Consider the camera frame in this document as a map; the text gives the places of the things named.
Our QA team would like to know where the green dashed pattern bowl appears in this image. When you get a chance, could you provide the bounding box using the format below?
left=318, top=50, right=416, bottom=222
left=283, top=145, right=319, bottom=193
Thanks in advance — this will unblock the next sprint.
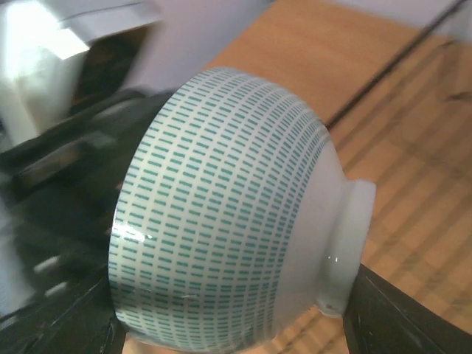
left=108, top=67, right=376, bottom=353

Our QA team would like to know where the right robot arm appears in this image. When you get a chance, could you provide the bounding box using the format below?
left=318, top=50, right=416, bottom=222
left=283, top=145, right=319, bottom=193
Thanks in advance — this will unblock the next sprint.
left=1, top=1, right=471, bottom=353

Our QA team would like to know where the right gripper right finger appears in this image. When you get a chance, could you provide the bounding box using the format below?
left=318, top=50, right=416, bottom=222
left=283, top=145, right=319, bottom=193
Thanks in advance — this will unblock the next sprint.
left=343, top=265, right=471, bottom=354

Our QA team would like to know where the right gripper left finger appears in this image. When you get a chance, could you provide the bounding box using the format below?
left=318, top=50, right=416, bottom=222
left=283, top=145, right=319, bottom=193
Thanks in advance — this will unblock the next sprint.
left=1, top=272, right=125, bottom=353

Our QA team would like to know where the black wire dish rack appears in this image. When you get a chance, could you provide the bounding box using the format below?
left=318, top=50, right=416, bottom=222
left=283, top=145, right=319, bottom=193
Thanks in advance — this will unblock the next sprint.
left=326, top=0, right=468, bottom=131

